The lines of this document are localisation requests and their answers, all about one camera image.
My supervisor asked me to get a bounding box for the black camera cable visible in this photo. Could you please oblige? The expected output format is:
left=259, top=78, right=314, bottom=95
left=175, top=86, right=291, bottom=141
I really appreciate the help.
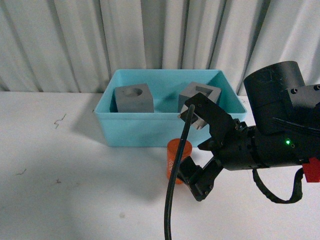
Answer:
left=163, top=104, right=196, bottom=240

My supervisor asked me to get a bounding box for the gray cube with square hole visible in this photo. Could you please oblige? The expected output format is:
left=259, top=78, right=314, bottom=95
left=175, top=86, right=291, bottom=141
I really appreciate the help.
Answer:
left=177, top=81, right=222, bottom=113

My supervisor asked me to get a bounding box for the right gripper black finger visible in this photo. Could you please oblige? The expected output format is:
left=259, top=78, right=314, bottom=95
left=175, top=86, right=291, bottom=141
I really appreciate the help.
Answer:
left=187, top=98, right=236, bottom=150
left=178, top=156, right=224, bottom=202

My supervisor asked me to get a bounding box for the red plastic clip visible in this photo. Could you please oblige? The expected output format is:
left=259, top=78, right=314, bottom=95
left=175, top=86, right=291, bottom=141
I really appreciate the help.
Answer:
left=302, top=157, right=320, bottom=183

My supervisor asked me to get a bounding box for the light blue plastic box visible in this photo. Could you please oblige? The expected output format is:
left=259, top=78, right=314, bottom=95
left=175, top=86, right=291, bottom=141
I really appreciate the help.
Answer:
left=94, top=69, right=247, bottom=147

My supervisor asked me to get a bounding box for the white pleated curtain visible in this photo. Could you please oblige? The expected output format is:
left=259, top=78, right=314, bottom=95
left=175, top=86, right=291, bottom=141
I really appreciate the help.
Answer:
left=0, top=0, right=320, bottom=96

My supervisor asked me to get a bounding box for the gray cube with round hole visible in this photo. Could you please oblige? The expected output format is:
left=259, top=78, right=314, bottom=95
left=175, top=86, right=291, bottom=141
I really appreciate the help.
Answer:
left=114, top=83, right=154, bottom=113

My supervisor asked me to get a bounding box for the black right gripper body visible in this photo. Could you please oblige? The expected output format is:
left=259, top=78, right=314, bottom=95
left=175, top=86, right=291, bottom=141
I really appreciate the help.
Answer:
left=212, top=126, right=309, bottom=171

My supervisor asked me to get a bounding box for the black ribbed cable loop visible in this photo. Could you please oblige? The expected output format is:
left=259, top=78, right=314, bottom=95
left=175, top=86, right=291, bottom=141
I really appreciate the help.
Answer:
left=250, top=164, right=311, bottom=204

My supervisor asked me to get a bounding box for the orange cylinder part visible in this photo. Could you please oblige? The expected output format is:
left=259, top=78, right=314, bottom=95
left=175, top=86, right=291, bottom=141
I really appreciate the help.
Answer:
left=165, top=138, right=193, bottom=185

